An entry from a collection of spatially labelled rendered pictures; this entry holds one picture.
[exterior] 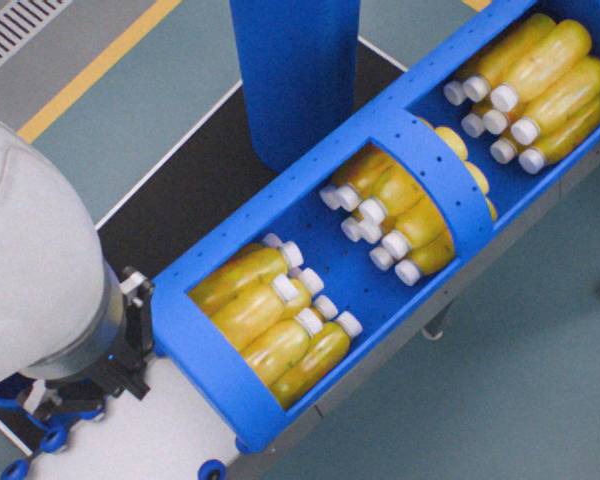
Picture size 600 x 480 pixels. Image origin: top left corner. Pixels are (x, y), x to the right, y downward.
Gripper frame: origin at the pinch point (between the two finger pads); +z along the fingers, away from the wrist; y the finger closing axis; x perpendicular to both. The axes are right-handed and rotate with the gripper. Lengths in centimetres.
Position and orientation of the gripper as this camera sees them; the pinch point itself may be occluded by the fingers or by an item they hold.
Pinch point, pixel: (125, 377)
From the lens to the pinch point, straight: 74.7
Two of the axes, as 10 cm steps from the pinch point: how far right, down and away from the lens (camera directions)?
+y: -6.0, 7.6, -2.7
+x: 8.0, 5.5, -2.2
